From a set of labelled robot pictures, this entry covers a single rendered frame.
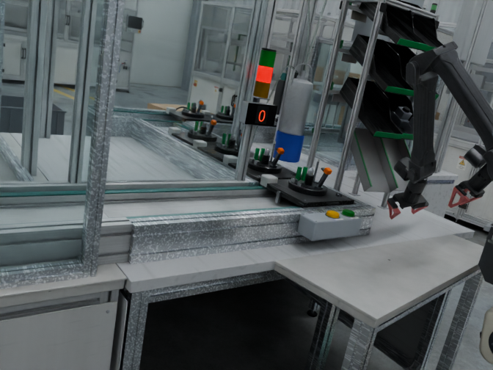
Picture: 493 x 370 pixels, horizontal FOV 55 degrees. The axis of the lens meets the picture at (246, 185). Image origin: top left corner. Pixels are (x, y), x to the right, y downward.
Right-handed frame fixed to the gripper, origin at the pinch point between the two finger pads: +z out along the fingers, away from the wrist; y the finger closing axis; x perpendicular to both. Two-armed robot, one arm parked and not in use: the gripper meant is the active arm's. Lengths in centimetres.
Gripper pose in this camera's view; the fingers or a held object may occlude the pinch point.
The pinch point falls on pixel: (402, 213)
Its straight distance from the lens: 190.0
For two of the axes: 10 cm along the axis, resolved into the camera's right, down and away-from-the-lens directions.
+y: -9.4, 1.8, -2.8
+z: -0.8, 6.9, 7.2
